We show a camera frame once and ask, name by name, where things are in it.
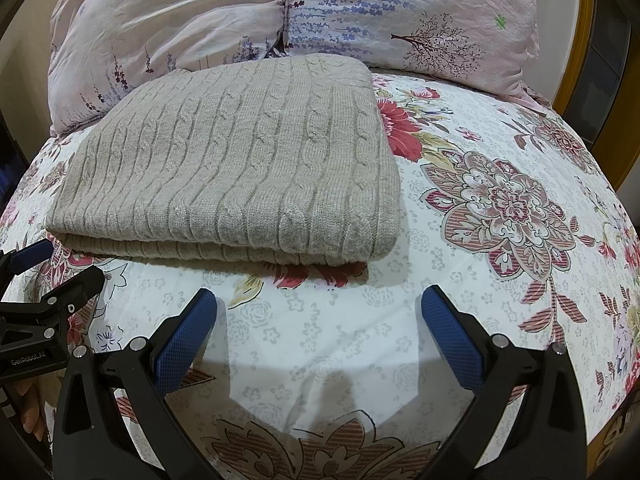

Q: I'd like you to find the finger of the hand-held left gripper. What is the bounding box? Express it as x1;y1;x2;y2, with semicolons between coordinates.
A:
0;241;54;283
0;266;104;343

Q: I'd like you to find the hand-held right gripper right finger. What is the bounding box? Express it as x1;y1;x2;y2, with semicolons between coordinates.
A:
420;284;587;480

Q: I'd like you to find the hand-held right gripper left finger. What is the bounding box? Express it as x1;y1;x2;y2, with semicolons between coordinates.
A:
52;288;218;480

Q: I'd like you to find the beige cable knit sweater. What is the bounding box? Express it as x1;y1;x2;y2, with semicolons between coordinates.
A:
45;55;403;266

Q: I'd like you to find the person's left hand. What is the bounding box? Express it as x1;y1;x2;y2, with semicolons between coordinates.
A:
14;376;49;442

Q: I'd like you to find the floral bedsheet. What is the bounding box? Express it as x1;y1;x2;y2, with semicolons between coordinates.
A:
0;65;640;480

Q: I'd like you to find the pink lavender print pillow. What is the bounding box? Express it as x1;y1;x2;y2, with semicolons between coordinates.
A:
47;0;291;138

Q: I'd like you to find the tree print pillow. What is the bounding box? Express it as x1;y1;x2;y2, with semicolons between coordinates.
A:
282;0;551;106

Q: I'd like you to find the yellow wooden frame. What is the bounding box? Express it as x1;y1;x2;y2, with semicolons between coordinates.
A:
551;0;640;197

